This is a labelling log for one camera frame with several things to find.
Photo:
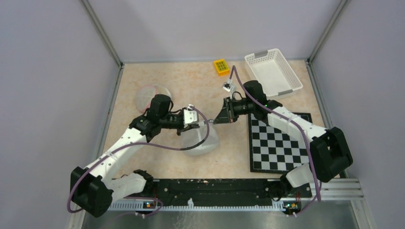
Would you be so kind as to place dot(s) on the white toothed cable strip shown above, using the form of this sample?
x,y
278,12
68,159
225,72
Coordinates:
x,y
138,206

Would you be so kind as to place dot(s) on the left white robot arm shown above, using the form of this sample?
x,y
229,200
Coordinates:
x,y
94,188

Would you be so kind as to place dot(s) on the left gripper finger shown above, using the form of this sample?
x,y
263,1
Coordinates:
x,y
192,126
180,131

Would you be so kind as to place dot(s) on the yellow toy block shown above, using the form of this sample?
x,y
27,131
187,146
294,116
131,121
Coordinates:
x,y
221,67

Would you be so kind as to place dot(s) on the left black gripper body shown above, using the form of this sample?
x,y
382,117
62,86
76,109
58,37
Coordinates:
x,y
172,120

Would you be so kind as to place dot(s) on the white plastic basket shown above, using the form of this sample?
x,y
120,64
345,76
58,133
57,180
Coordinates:
x,y
271,69

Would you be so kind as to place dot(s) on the black white checkerboard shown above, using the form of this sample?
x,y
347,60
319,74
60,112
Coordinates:
x,y
272,150

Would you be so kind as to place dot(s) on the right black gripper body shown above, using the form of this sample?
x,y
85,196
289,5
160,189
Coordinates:
x,y
241,107

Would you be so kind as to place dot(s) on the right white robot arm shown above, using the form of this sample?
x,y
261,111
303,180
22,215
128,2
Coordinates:
x,y
328,153

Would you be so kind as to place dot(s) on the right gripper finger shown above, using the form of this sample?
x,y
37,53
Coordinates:
x,y
224,112
223,118

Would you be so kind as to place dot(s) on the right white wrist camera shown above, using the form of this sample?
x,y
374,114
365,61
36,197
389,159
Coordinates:
x,y
229,87

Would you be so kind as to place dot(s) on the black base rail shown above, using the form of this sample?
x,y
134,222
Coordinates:
x,y
221,192

